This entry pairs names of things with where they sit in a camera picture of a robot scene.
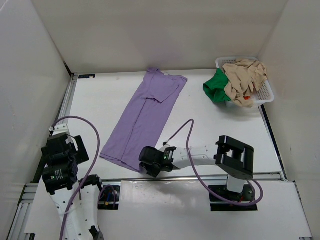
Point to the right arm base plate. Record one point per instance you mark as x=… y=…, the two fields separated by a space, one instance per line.
x=217 y=205

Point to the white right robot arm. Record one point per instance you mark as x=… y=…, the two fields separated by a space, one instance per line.
x=232 y=156

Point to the green t shirt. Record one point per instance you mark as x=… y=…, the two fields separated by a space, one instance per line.
x=215 y=87

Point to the purple t shirt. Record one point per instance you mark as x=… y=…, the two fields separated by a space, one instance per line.
x=143 y=119

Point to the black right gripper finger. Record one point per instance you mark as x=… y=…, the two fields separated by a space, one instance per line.
x=142 y=167
x=153 y=171

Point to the white front cover board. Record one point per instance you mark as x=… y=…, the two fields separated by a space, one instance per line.
x=180 y=210

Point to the white plastic basket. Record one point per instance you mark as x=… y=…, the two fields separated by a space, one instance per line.
x=264 y=95

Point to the beige t shirt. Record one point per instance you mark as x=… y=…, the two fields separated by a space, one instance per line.
x=244 y=76

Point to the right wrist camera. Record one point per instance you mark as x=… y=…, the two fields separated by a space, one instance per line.
x=150 y=155

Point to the aluminium table edge rail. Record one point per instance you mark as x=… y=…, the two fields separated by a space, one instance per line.
x=66 y=105

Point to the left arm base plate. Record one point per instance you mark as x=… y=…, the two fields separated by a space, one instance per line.
x=110 y=198

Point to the aluminium front rail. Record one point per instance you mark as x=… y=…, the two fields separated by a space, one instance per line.
x=258 y=177

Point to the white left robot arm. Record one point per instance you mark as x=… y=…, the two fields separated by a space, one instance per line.
x=76 y=200

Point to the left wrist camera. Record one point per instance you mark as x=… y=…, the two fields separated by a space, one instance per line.
x=58 y=141

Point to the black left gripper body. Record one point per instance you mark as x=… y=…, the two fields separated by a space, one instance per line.
x=48 y=159

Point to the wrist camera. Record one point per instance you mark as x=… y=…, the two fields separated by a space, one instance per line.
x=58 y=141
x=150 y=155

